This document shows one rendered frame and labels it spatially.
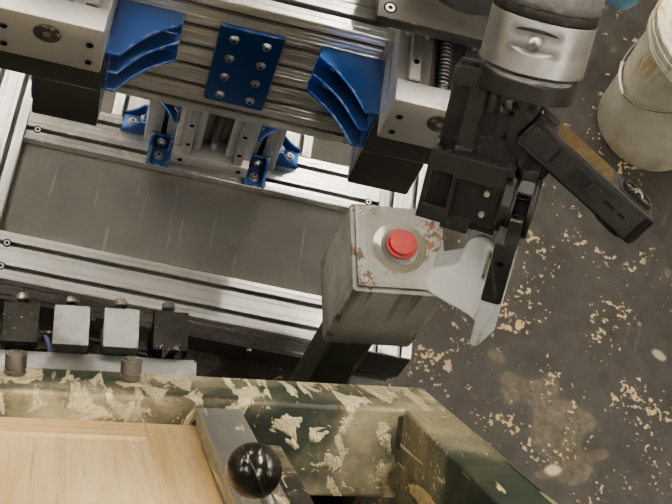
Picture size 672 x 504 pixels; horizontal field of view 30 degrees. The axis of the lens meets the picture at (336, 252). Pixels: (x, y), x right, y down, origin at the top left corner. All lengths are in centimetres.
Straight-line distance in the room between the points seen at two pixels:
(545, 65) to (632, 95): 194
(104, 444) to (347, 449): 29
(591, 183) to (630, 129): 195
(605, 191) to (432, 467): 53
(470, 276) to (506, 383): 164
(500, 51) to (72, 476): 60
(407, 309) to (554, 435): 106
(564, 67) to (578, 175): 8
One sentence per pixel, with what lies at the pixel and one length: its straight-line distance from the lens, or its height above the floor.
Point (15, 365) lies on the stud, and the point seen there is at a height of 87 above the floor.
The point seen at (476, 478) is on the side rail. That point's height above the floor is 113.
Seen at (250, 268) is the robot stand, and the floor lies 21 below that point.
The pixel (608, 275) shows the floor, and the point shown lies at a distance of 277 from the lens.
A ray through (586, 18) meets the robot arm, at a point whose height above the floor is 161.
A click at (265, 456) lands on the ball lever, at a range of 84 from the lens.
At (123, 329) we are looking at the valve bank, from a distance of 160.
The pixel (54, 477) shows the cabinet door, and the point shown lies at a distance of 123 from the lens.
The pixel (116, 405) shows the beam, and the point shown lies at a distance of 142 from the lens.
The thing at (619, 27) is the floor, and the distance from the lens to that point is 314.
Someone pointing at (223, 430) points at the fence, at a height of 98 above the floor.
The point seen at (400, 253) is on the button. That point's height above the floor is 95.
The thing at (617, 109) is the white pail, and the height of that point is 10.
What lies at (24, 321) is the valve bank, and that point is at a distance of 160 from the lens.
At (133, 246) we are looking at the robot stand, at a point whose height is 21.
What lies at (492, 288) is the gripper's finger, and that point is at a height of 146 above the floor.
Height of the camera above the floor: 224
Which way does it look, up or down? 61 degrees down
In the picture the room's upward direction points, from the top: 28 degrees clockwise
